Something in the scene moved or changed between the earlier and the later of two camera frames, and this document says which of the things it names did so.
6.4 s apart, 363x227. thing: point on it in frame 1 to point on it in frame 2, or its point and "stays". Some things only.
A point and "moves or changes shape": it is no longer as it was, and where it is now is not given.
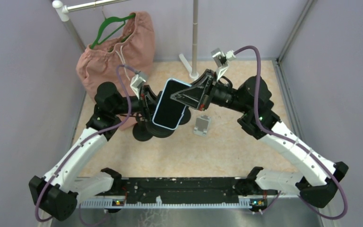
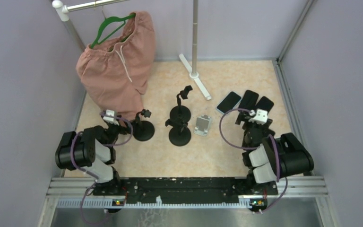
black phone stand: (158, 131) to (180, 135)
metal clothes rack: (64, 6) stays
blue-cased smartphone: (168, 112) moves or changes shape
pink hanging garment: (98, 63) stays
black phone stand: (140, 132) stays
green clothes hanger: (109, 20) stays
